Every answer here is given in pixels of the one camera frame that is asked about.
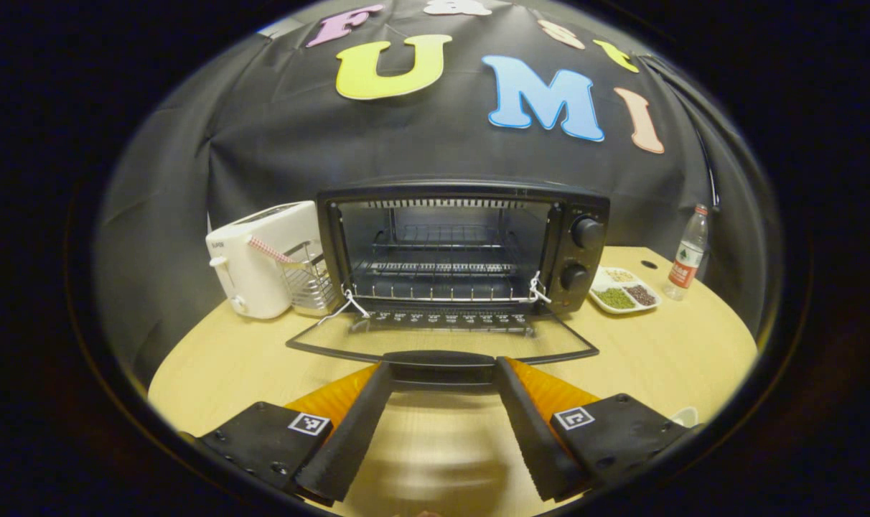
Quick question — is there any oven wire rack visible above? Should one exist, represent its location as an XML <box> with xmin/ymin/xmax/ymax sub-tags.
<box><xmin>349</xmin><ymin>223</ymin><xmax>543</xmax><ymax>304</ymax></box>

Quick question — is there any clear red label water bottle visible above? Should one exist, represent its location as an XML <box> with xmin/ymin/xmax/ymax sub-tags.
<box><xmin>665</xmin><ymin>205</ymin><xmax>710</xmax><ymax>301</ymax></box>

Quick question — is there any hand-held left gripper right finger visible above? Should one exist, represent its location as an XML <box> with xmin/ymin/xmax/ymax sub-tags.
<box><xmin>494</xmin><ymin>356</ymin><xmax>696</xmax><ymax>503</ymax></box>

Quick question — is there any metal wire basket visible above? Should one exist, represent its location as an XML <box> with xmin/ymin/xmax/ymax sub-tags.
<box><xmin>281</xmin><ymin>241</ymin><xmax>339</xmax><ymax>317</ymax></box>

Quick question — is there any black backdrop cloth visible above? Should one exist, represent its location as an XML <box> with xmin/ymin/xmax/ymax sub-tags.
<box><xmin>94</xmin><ymin>0</ymin><xmax>784</xmax><ymax>388</ymax></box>

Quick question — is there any black electric oven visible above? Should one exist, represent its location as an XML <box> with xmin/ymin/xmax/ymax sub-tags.
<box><xmin>286</xmin><ymin>180</ymin><xmax>612</xmax><ymax>392</ymax></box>

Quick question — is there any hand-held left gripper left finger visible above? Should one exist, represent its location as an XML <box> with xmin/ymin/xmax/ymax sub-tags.
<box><xmin>180</xmin><ymin>362</ymin><xmax>396</xmax><ymax>503</ymax></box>

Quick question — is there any red checked strip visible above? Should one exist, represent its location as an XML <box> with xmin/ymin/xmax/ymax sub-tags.
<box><xmin>247</xmin><ymin>236</ymin><xmax>294</xmax><ymax>264</ymax></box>

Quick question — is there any white divided bean dish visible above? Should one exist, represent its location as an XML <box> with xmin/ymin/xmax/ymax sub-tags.
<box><xmin>589</xmin><ymin>266</ymin><xmax>662</xmax><ymax>315</ymax></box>

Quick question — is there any white toaster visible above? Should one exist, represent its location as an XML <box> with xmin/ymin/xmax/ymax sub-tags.
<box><xmin>205</xmin><ymin>201</ymin><xmax>321</xmax><ymax>320</ymax></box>

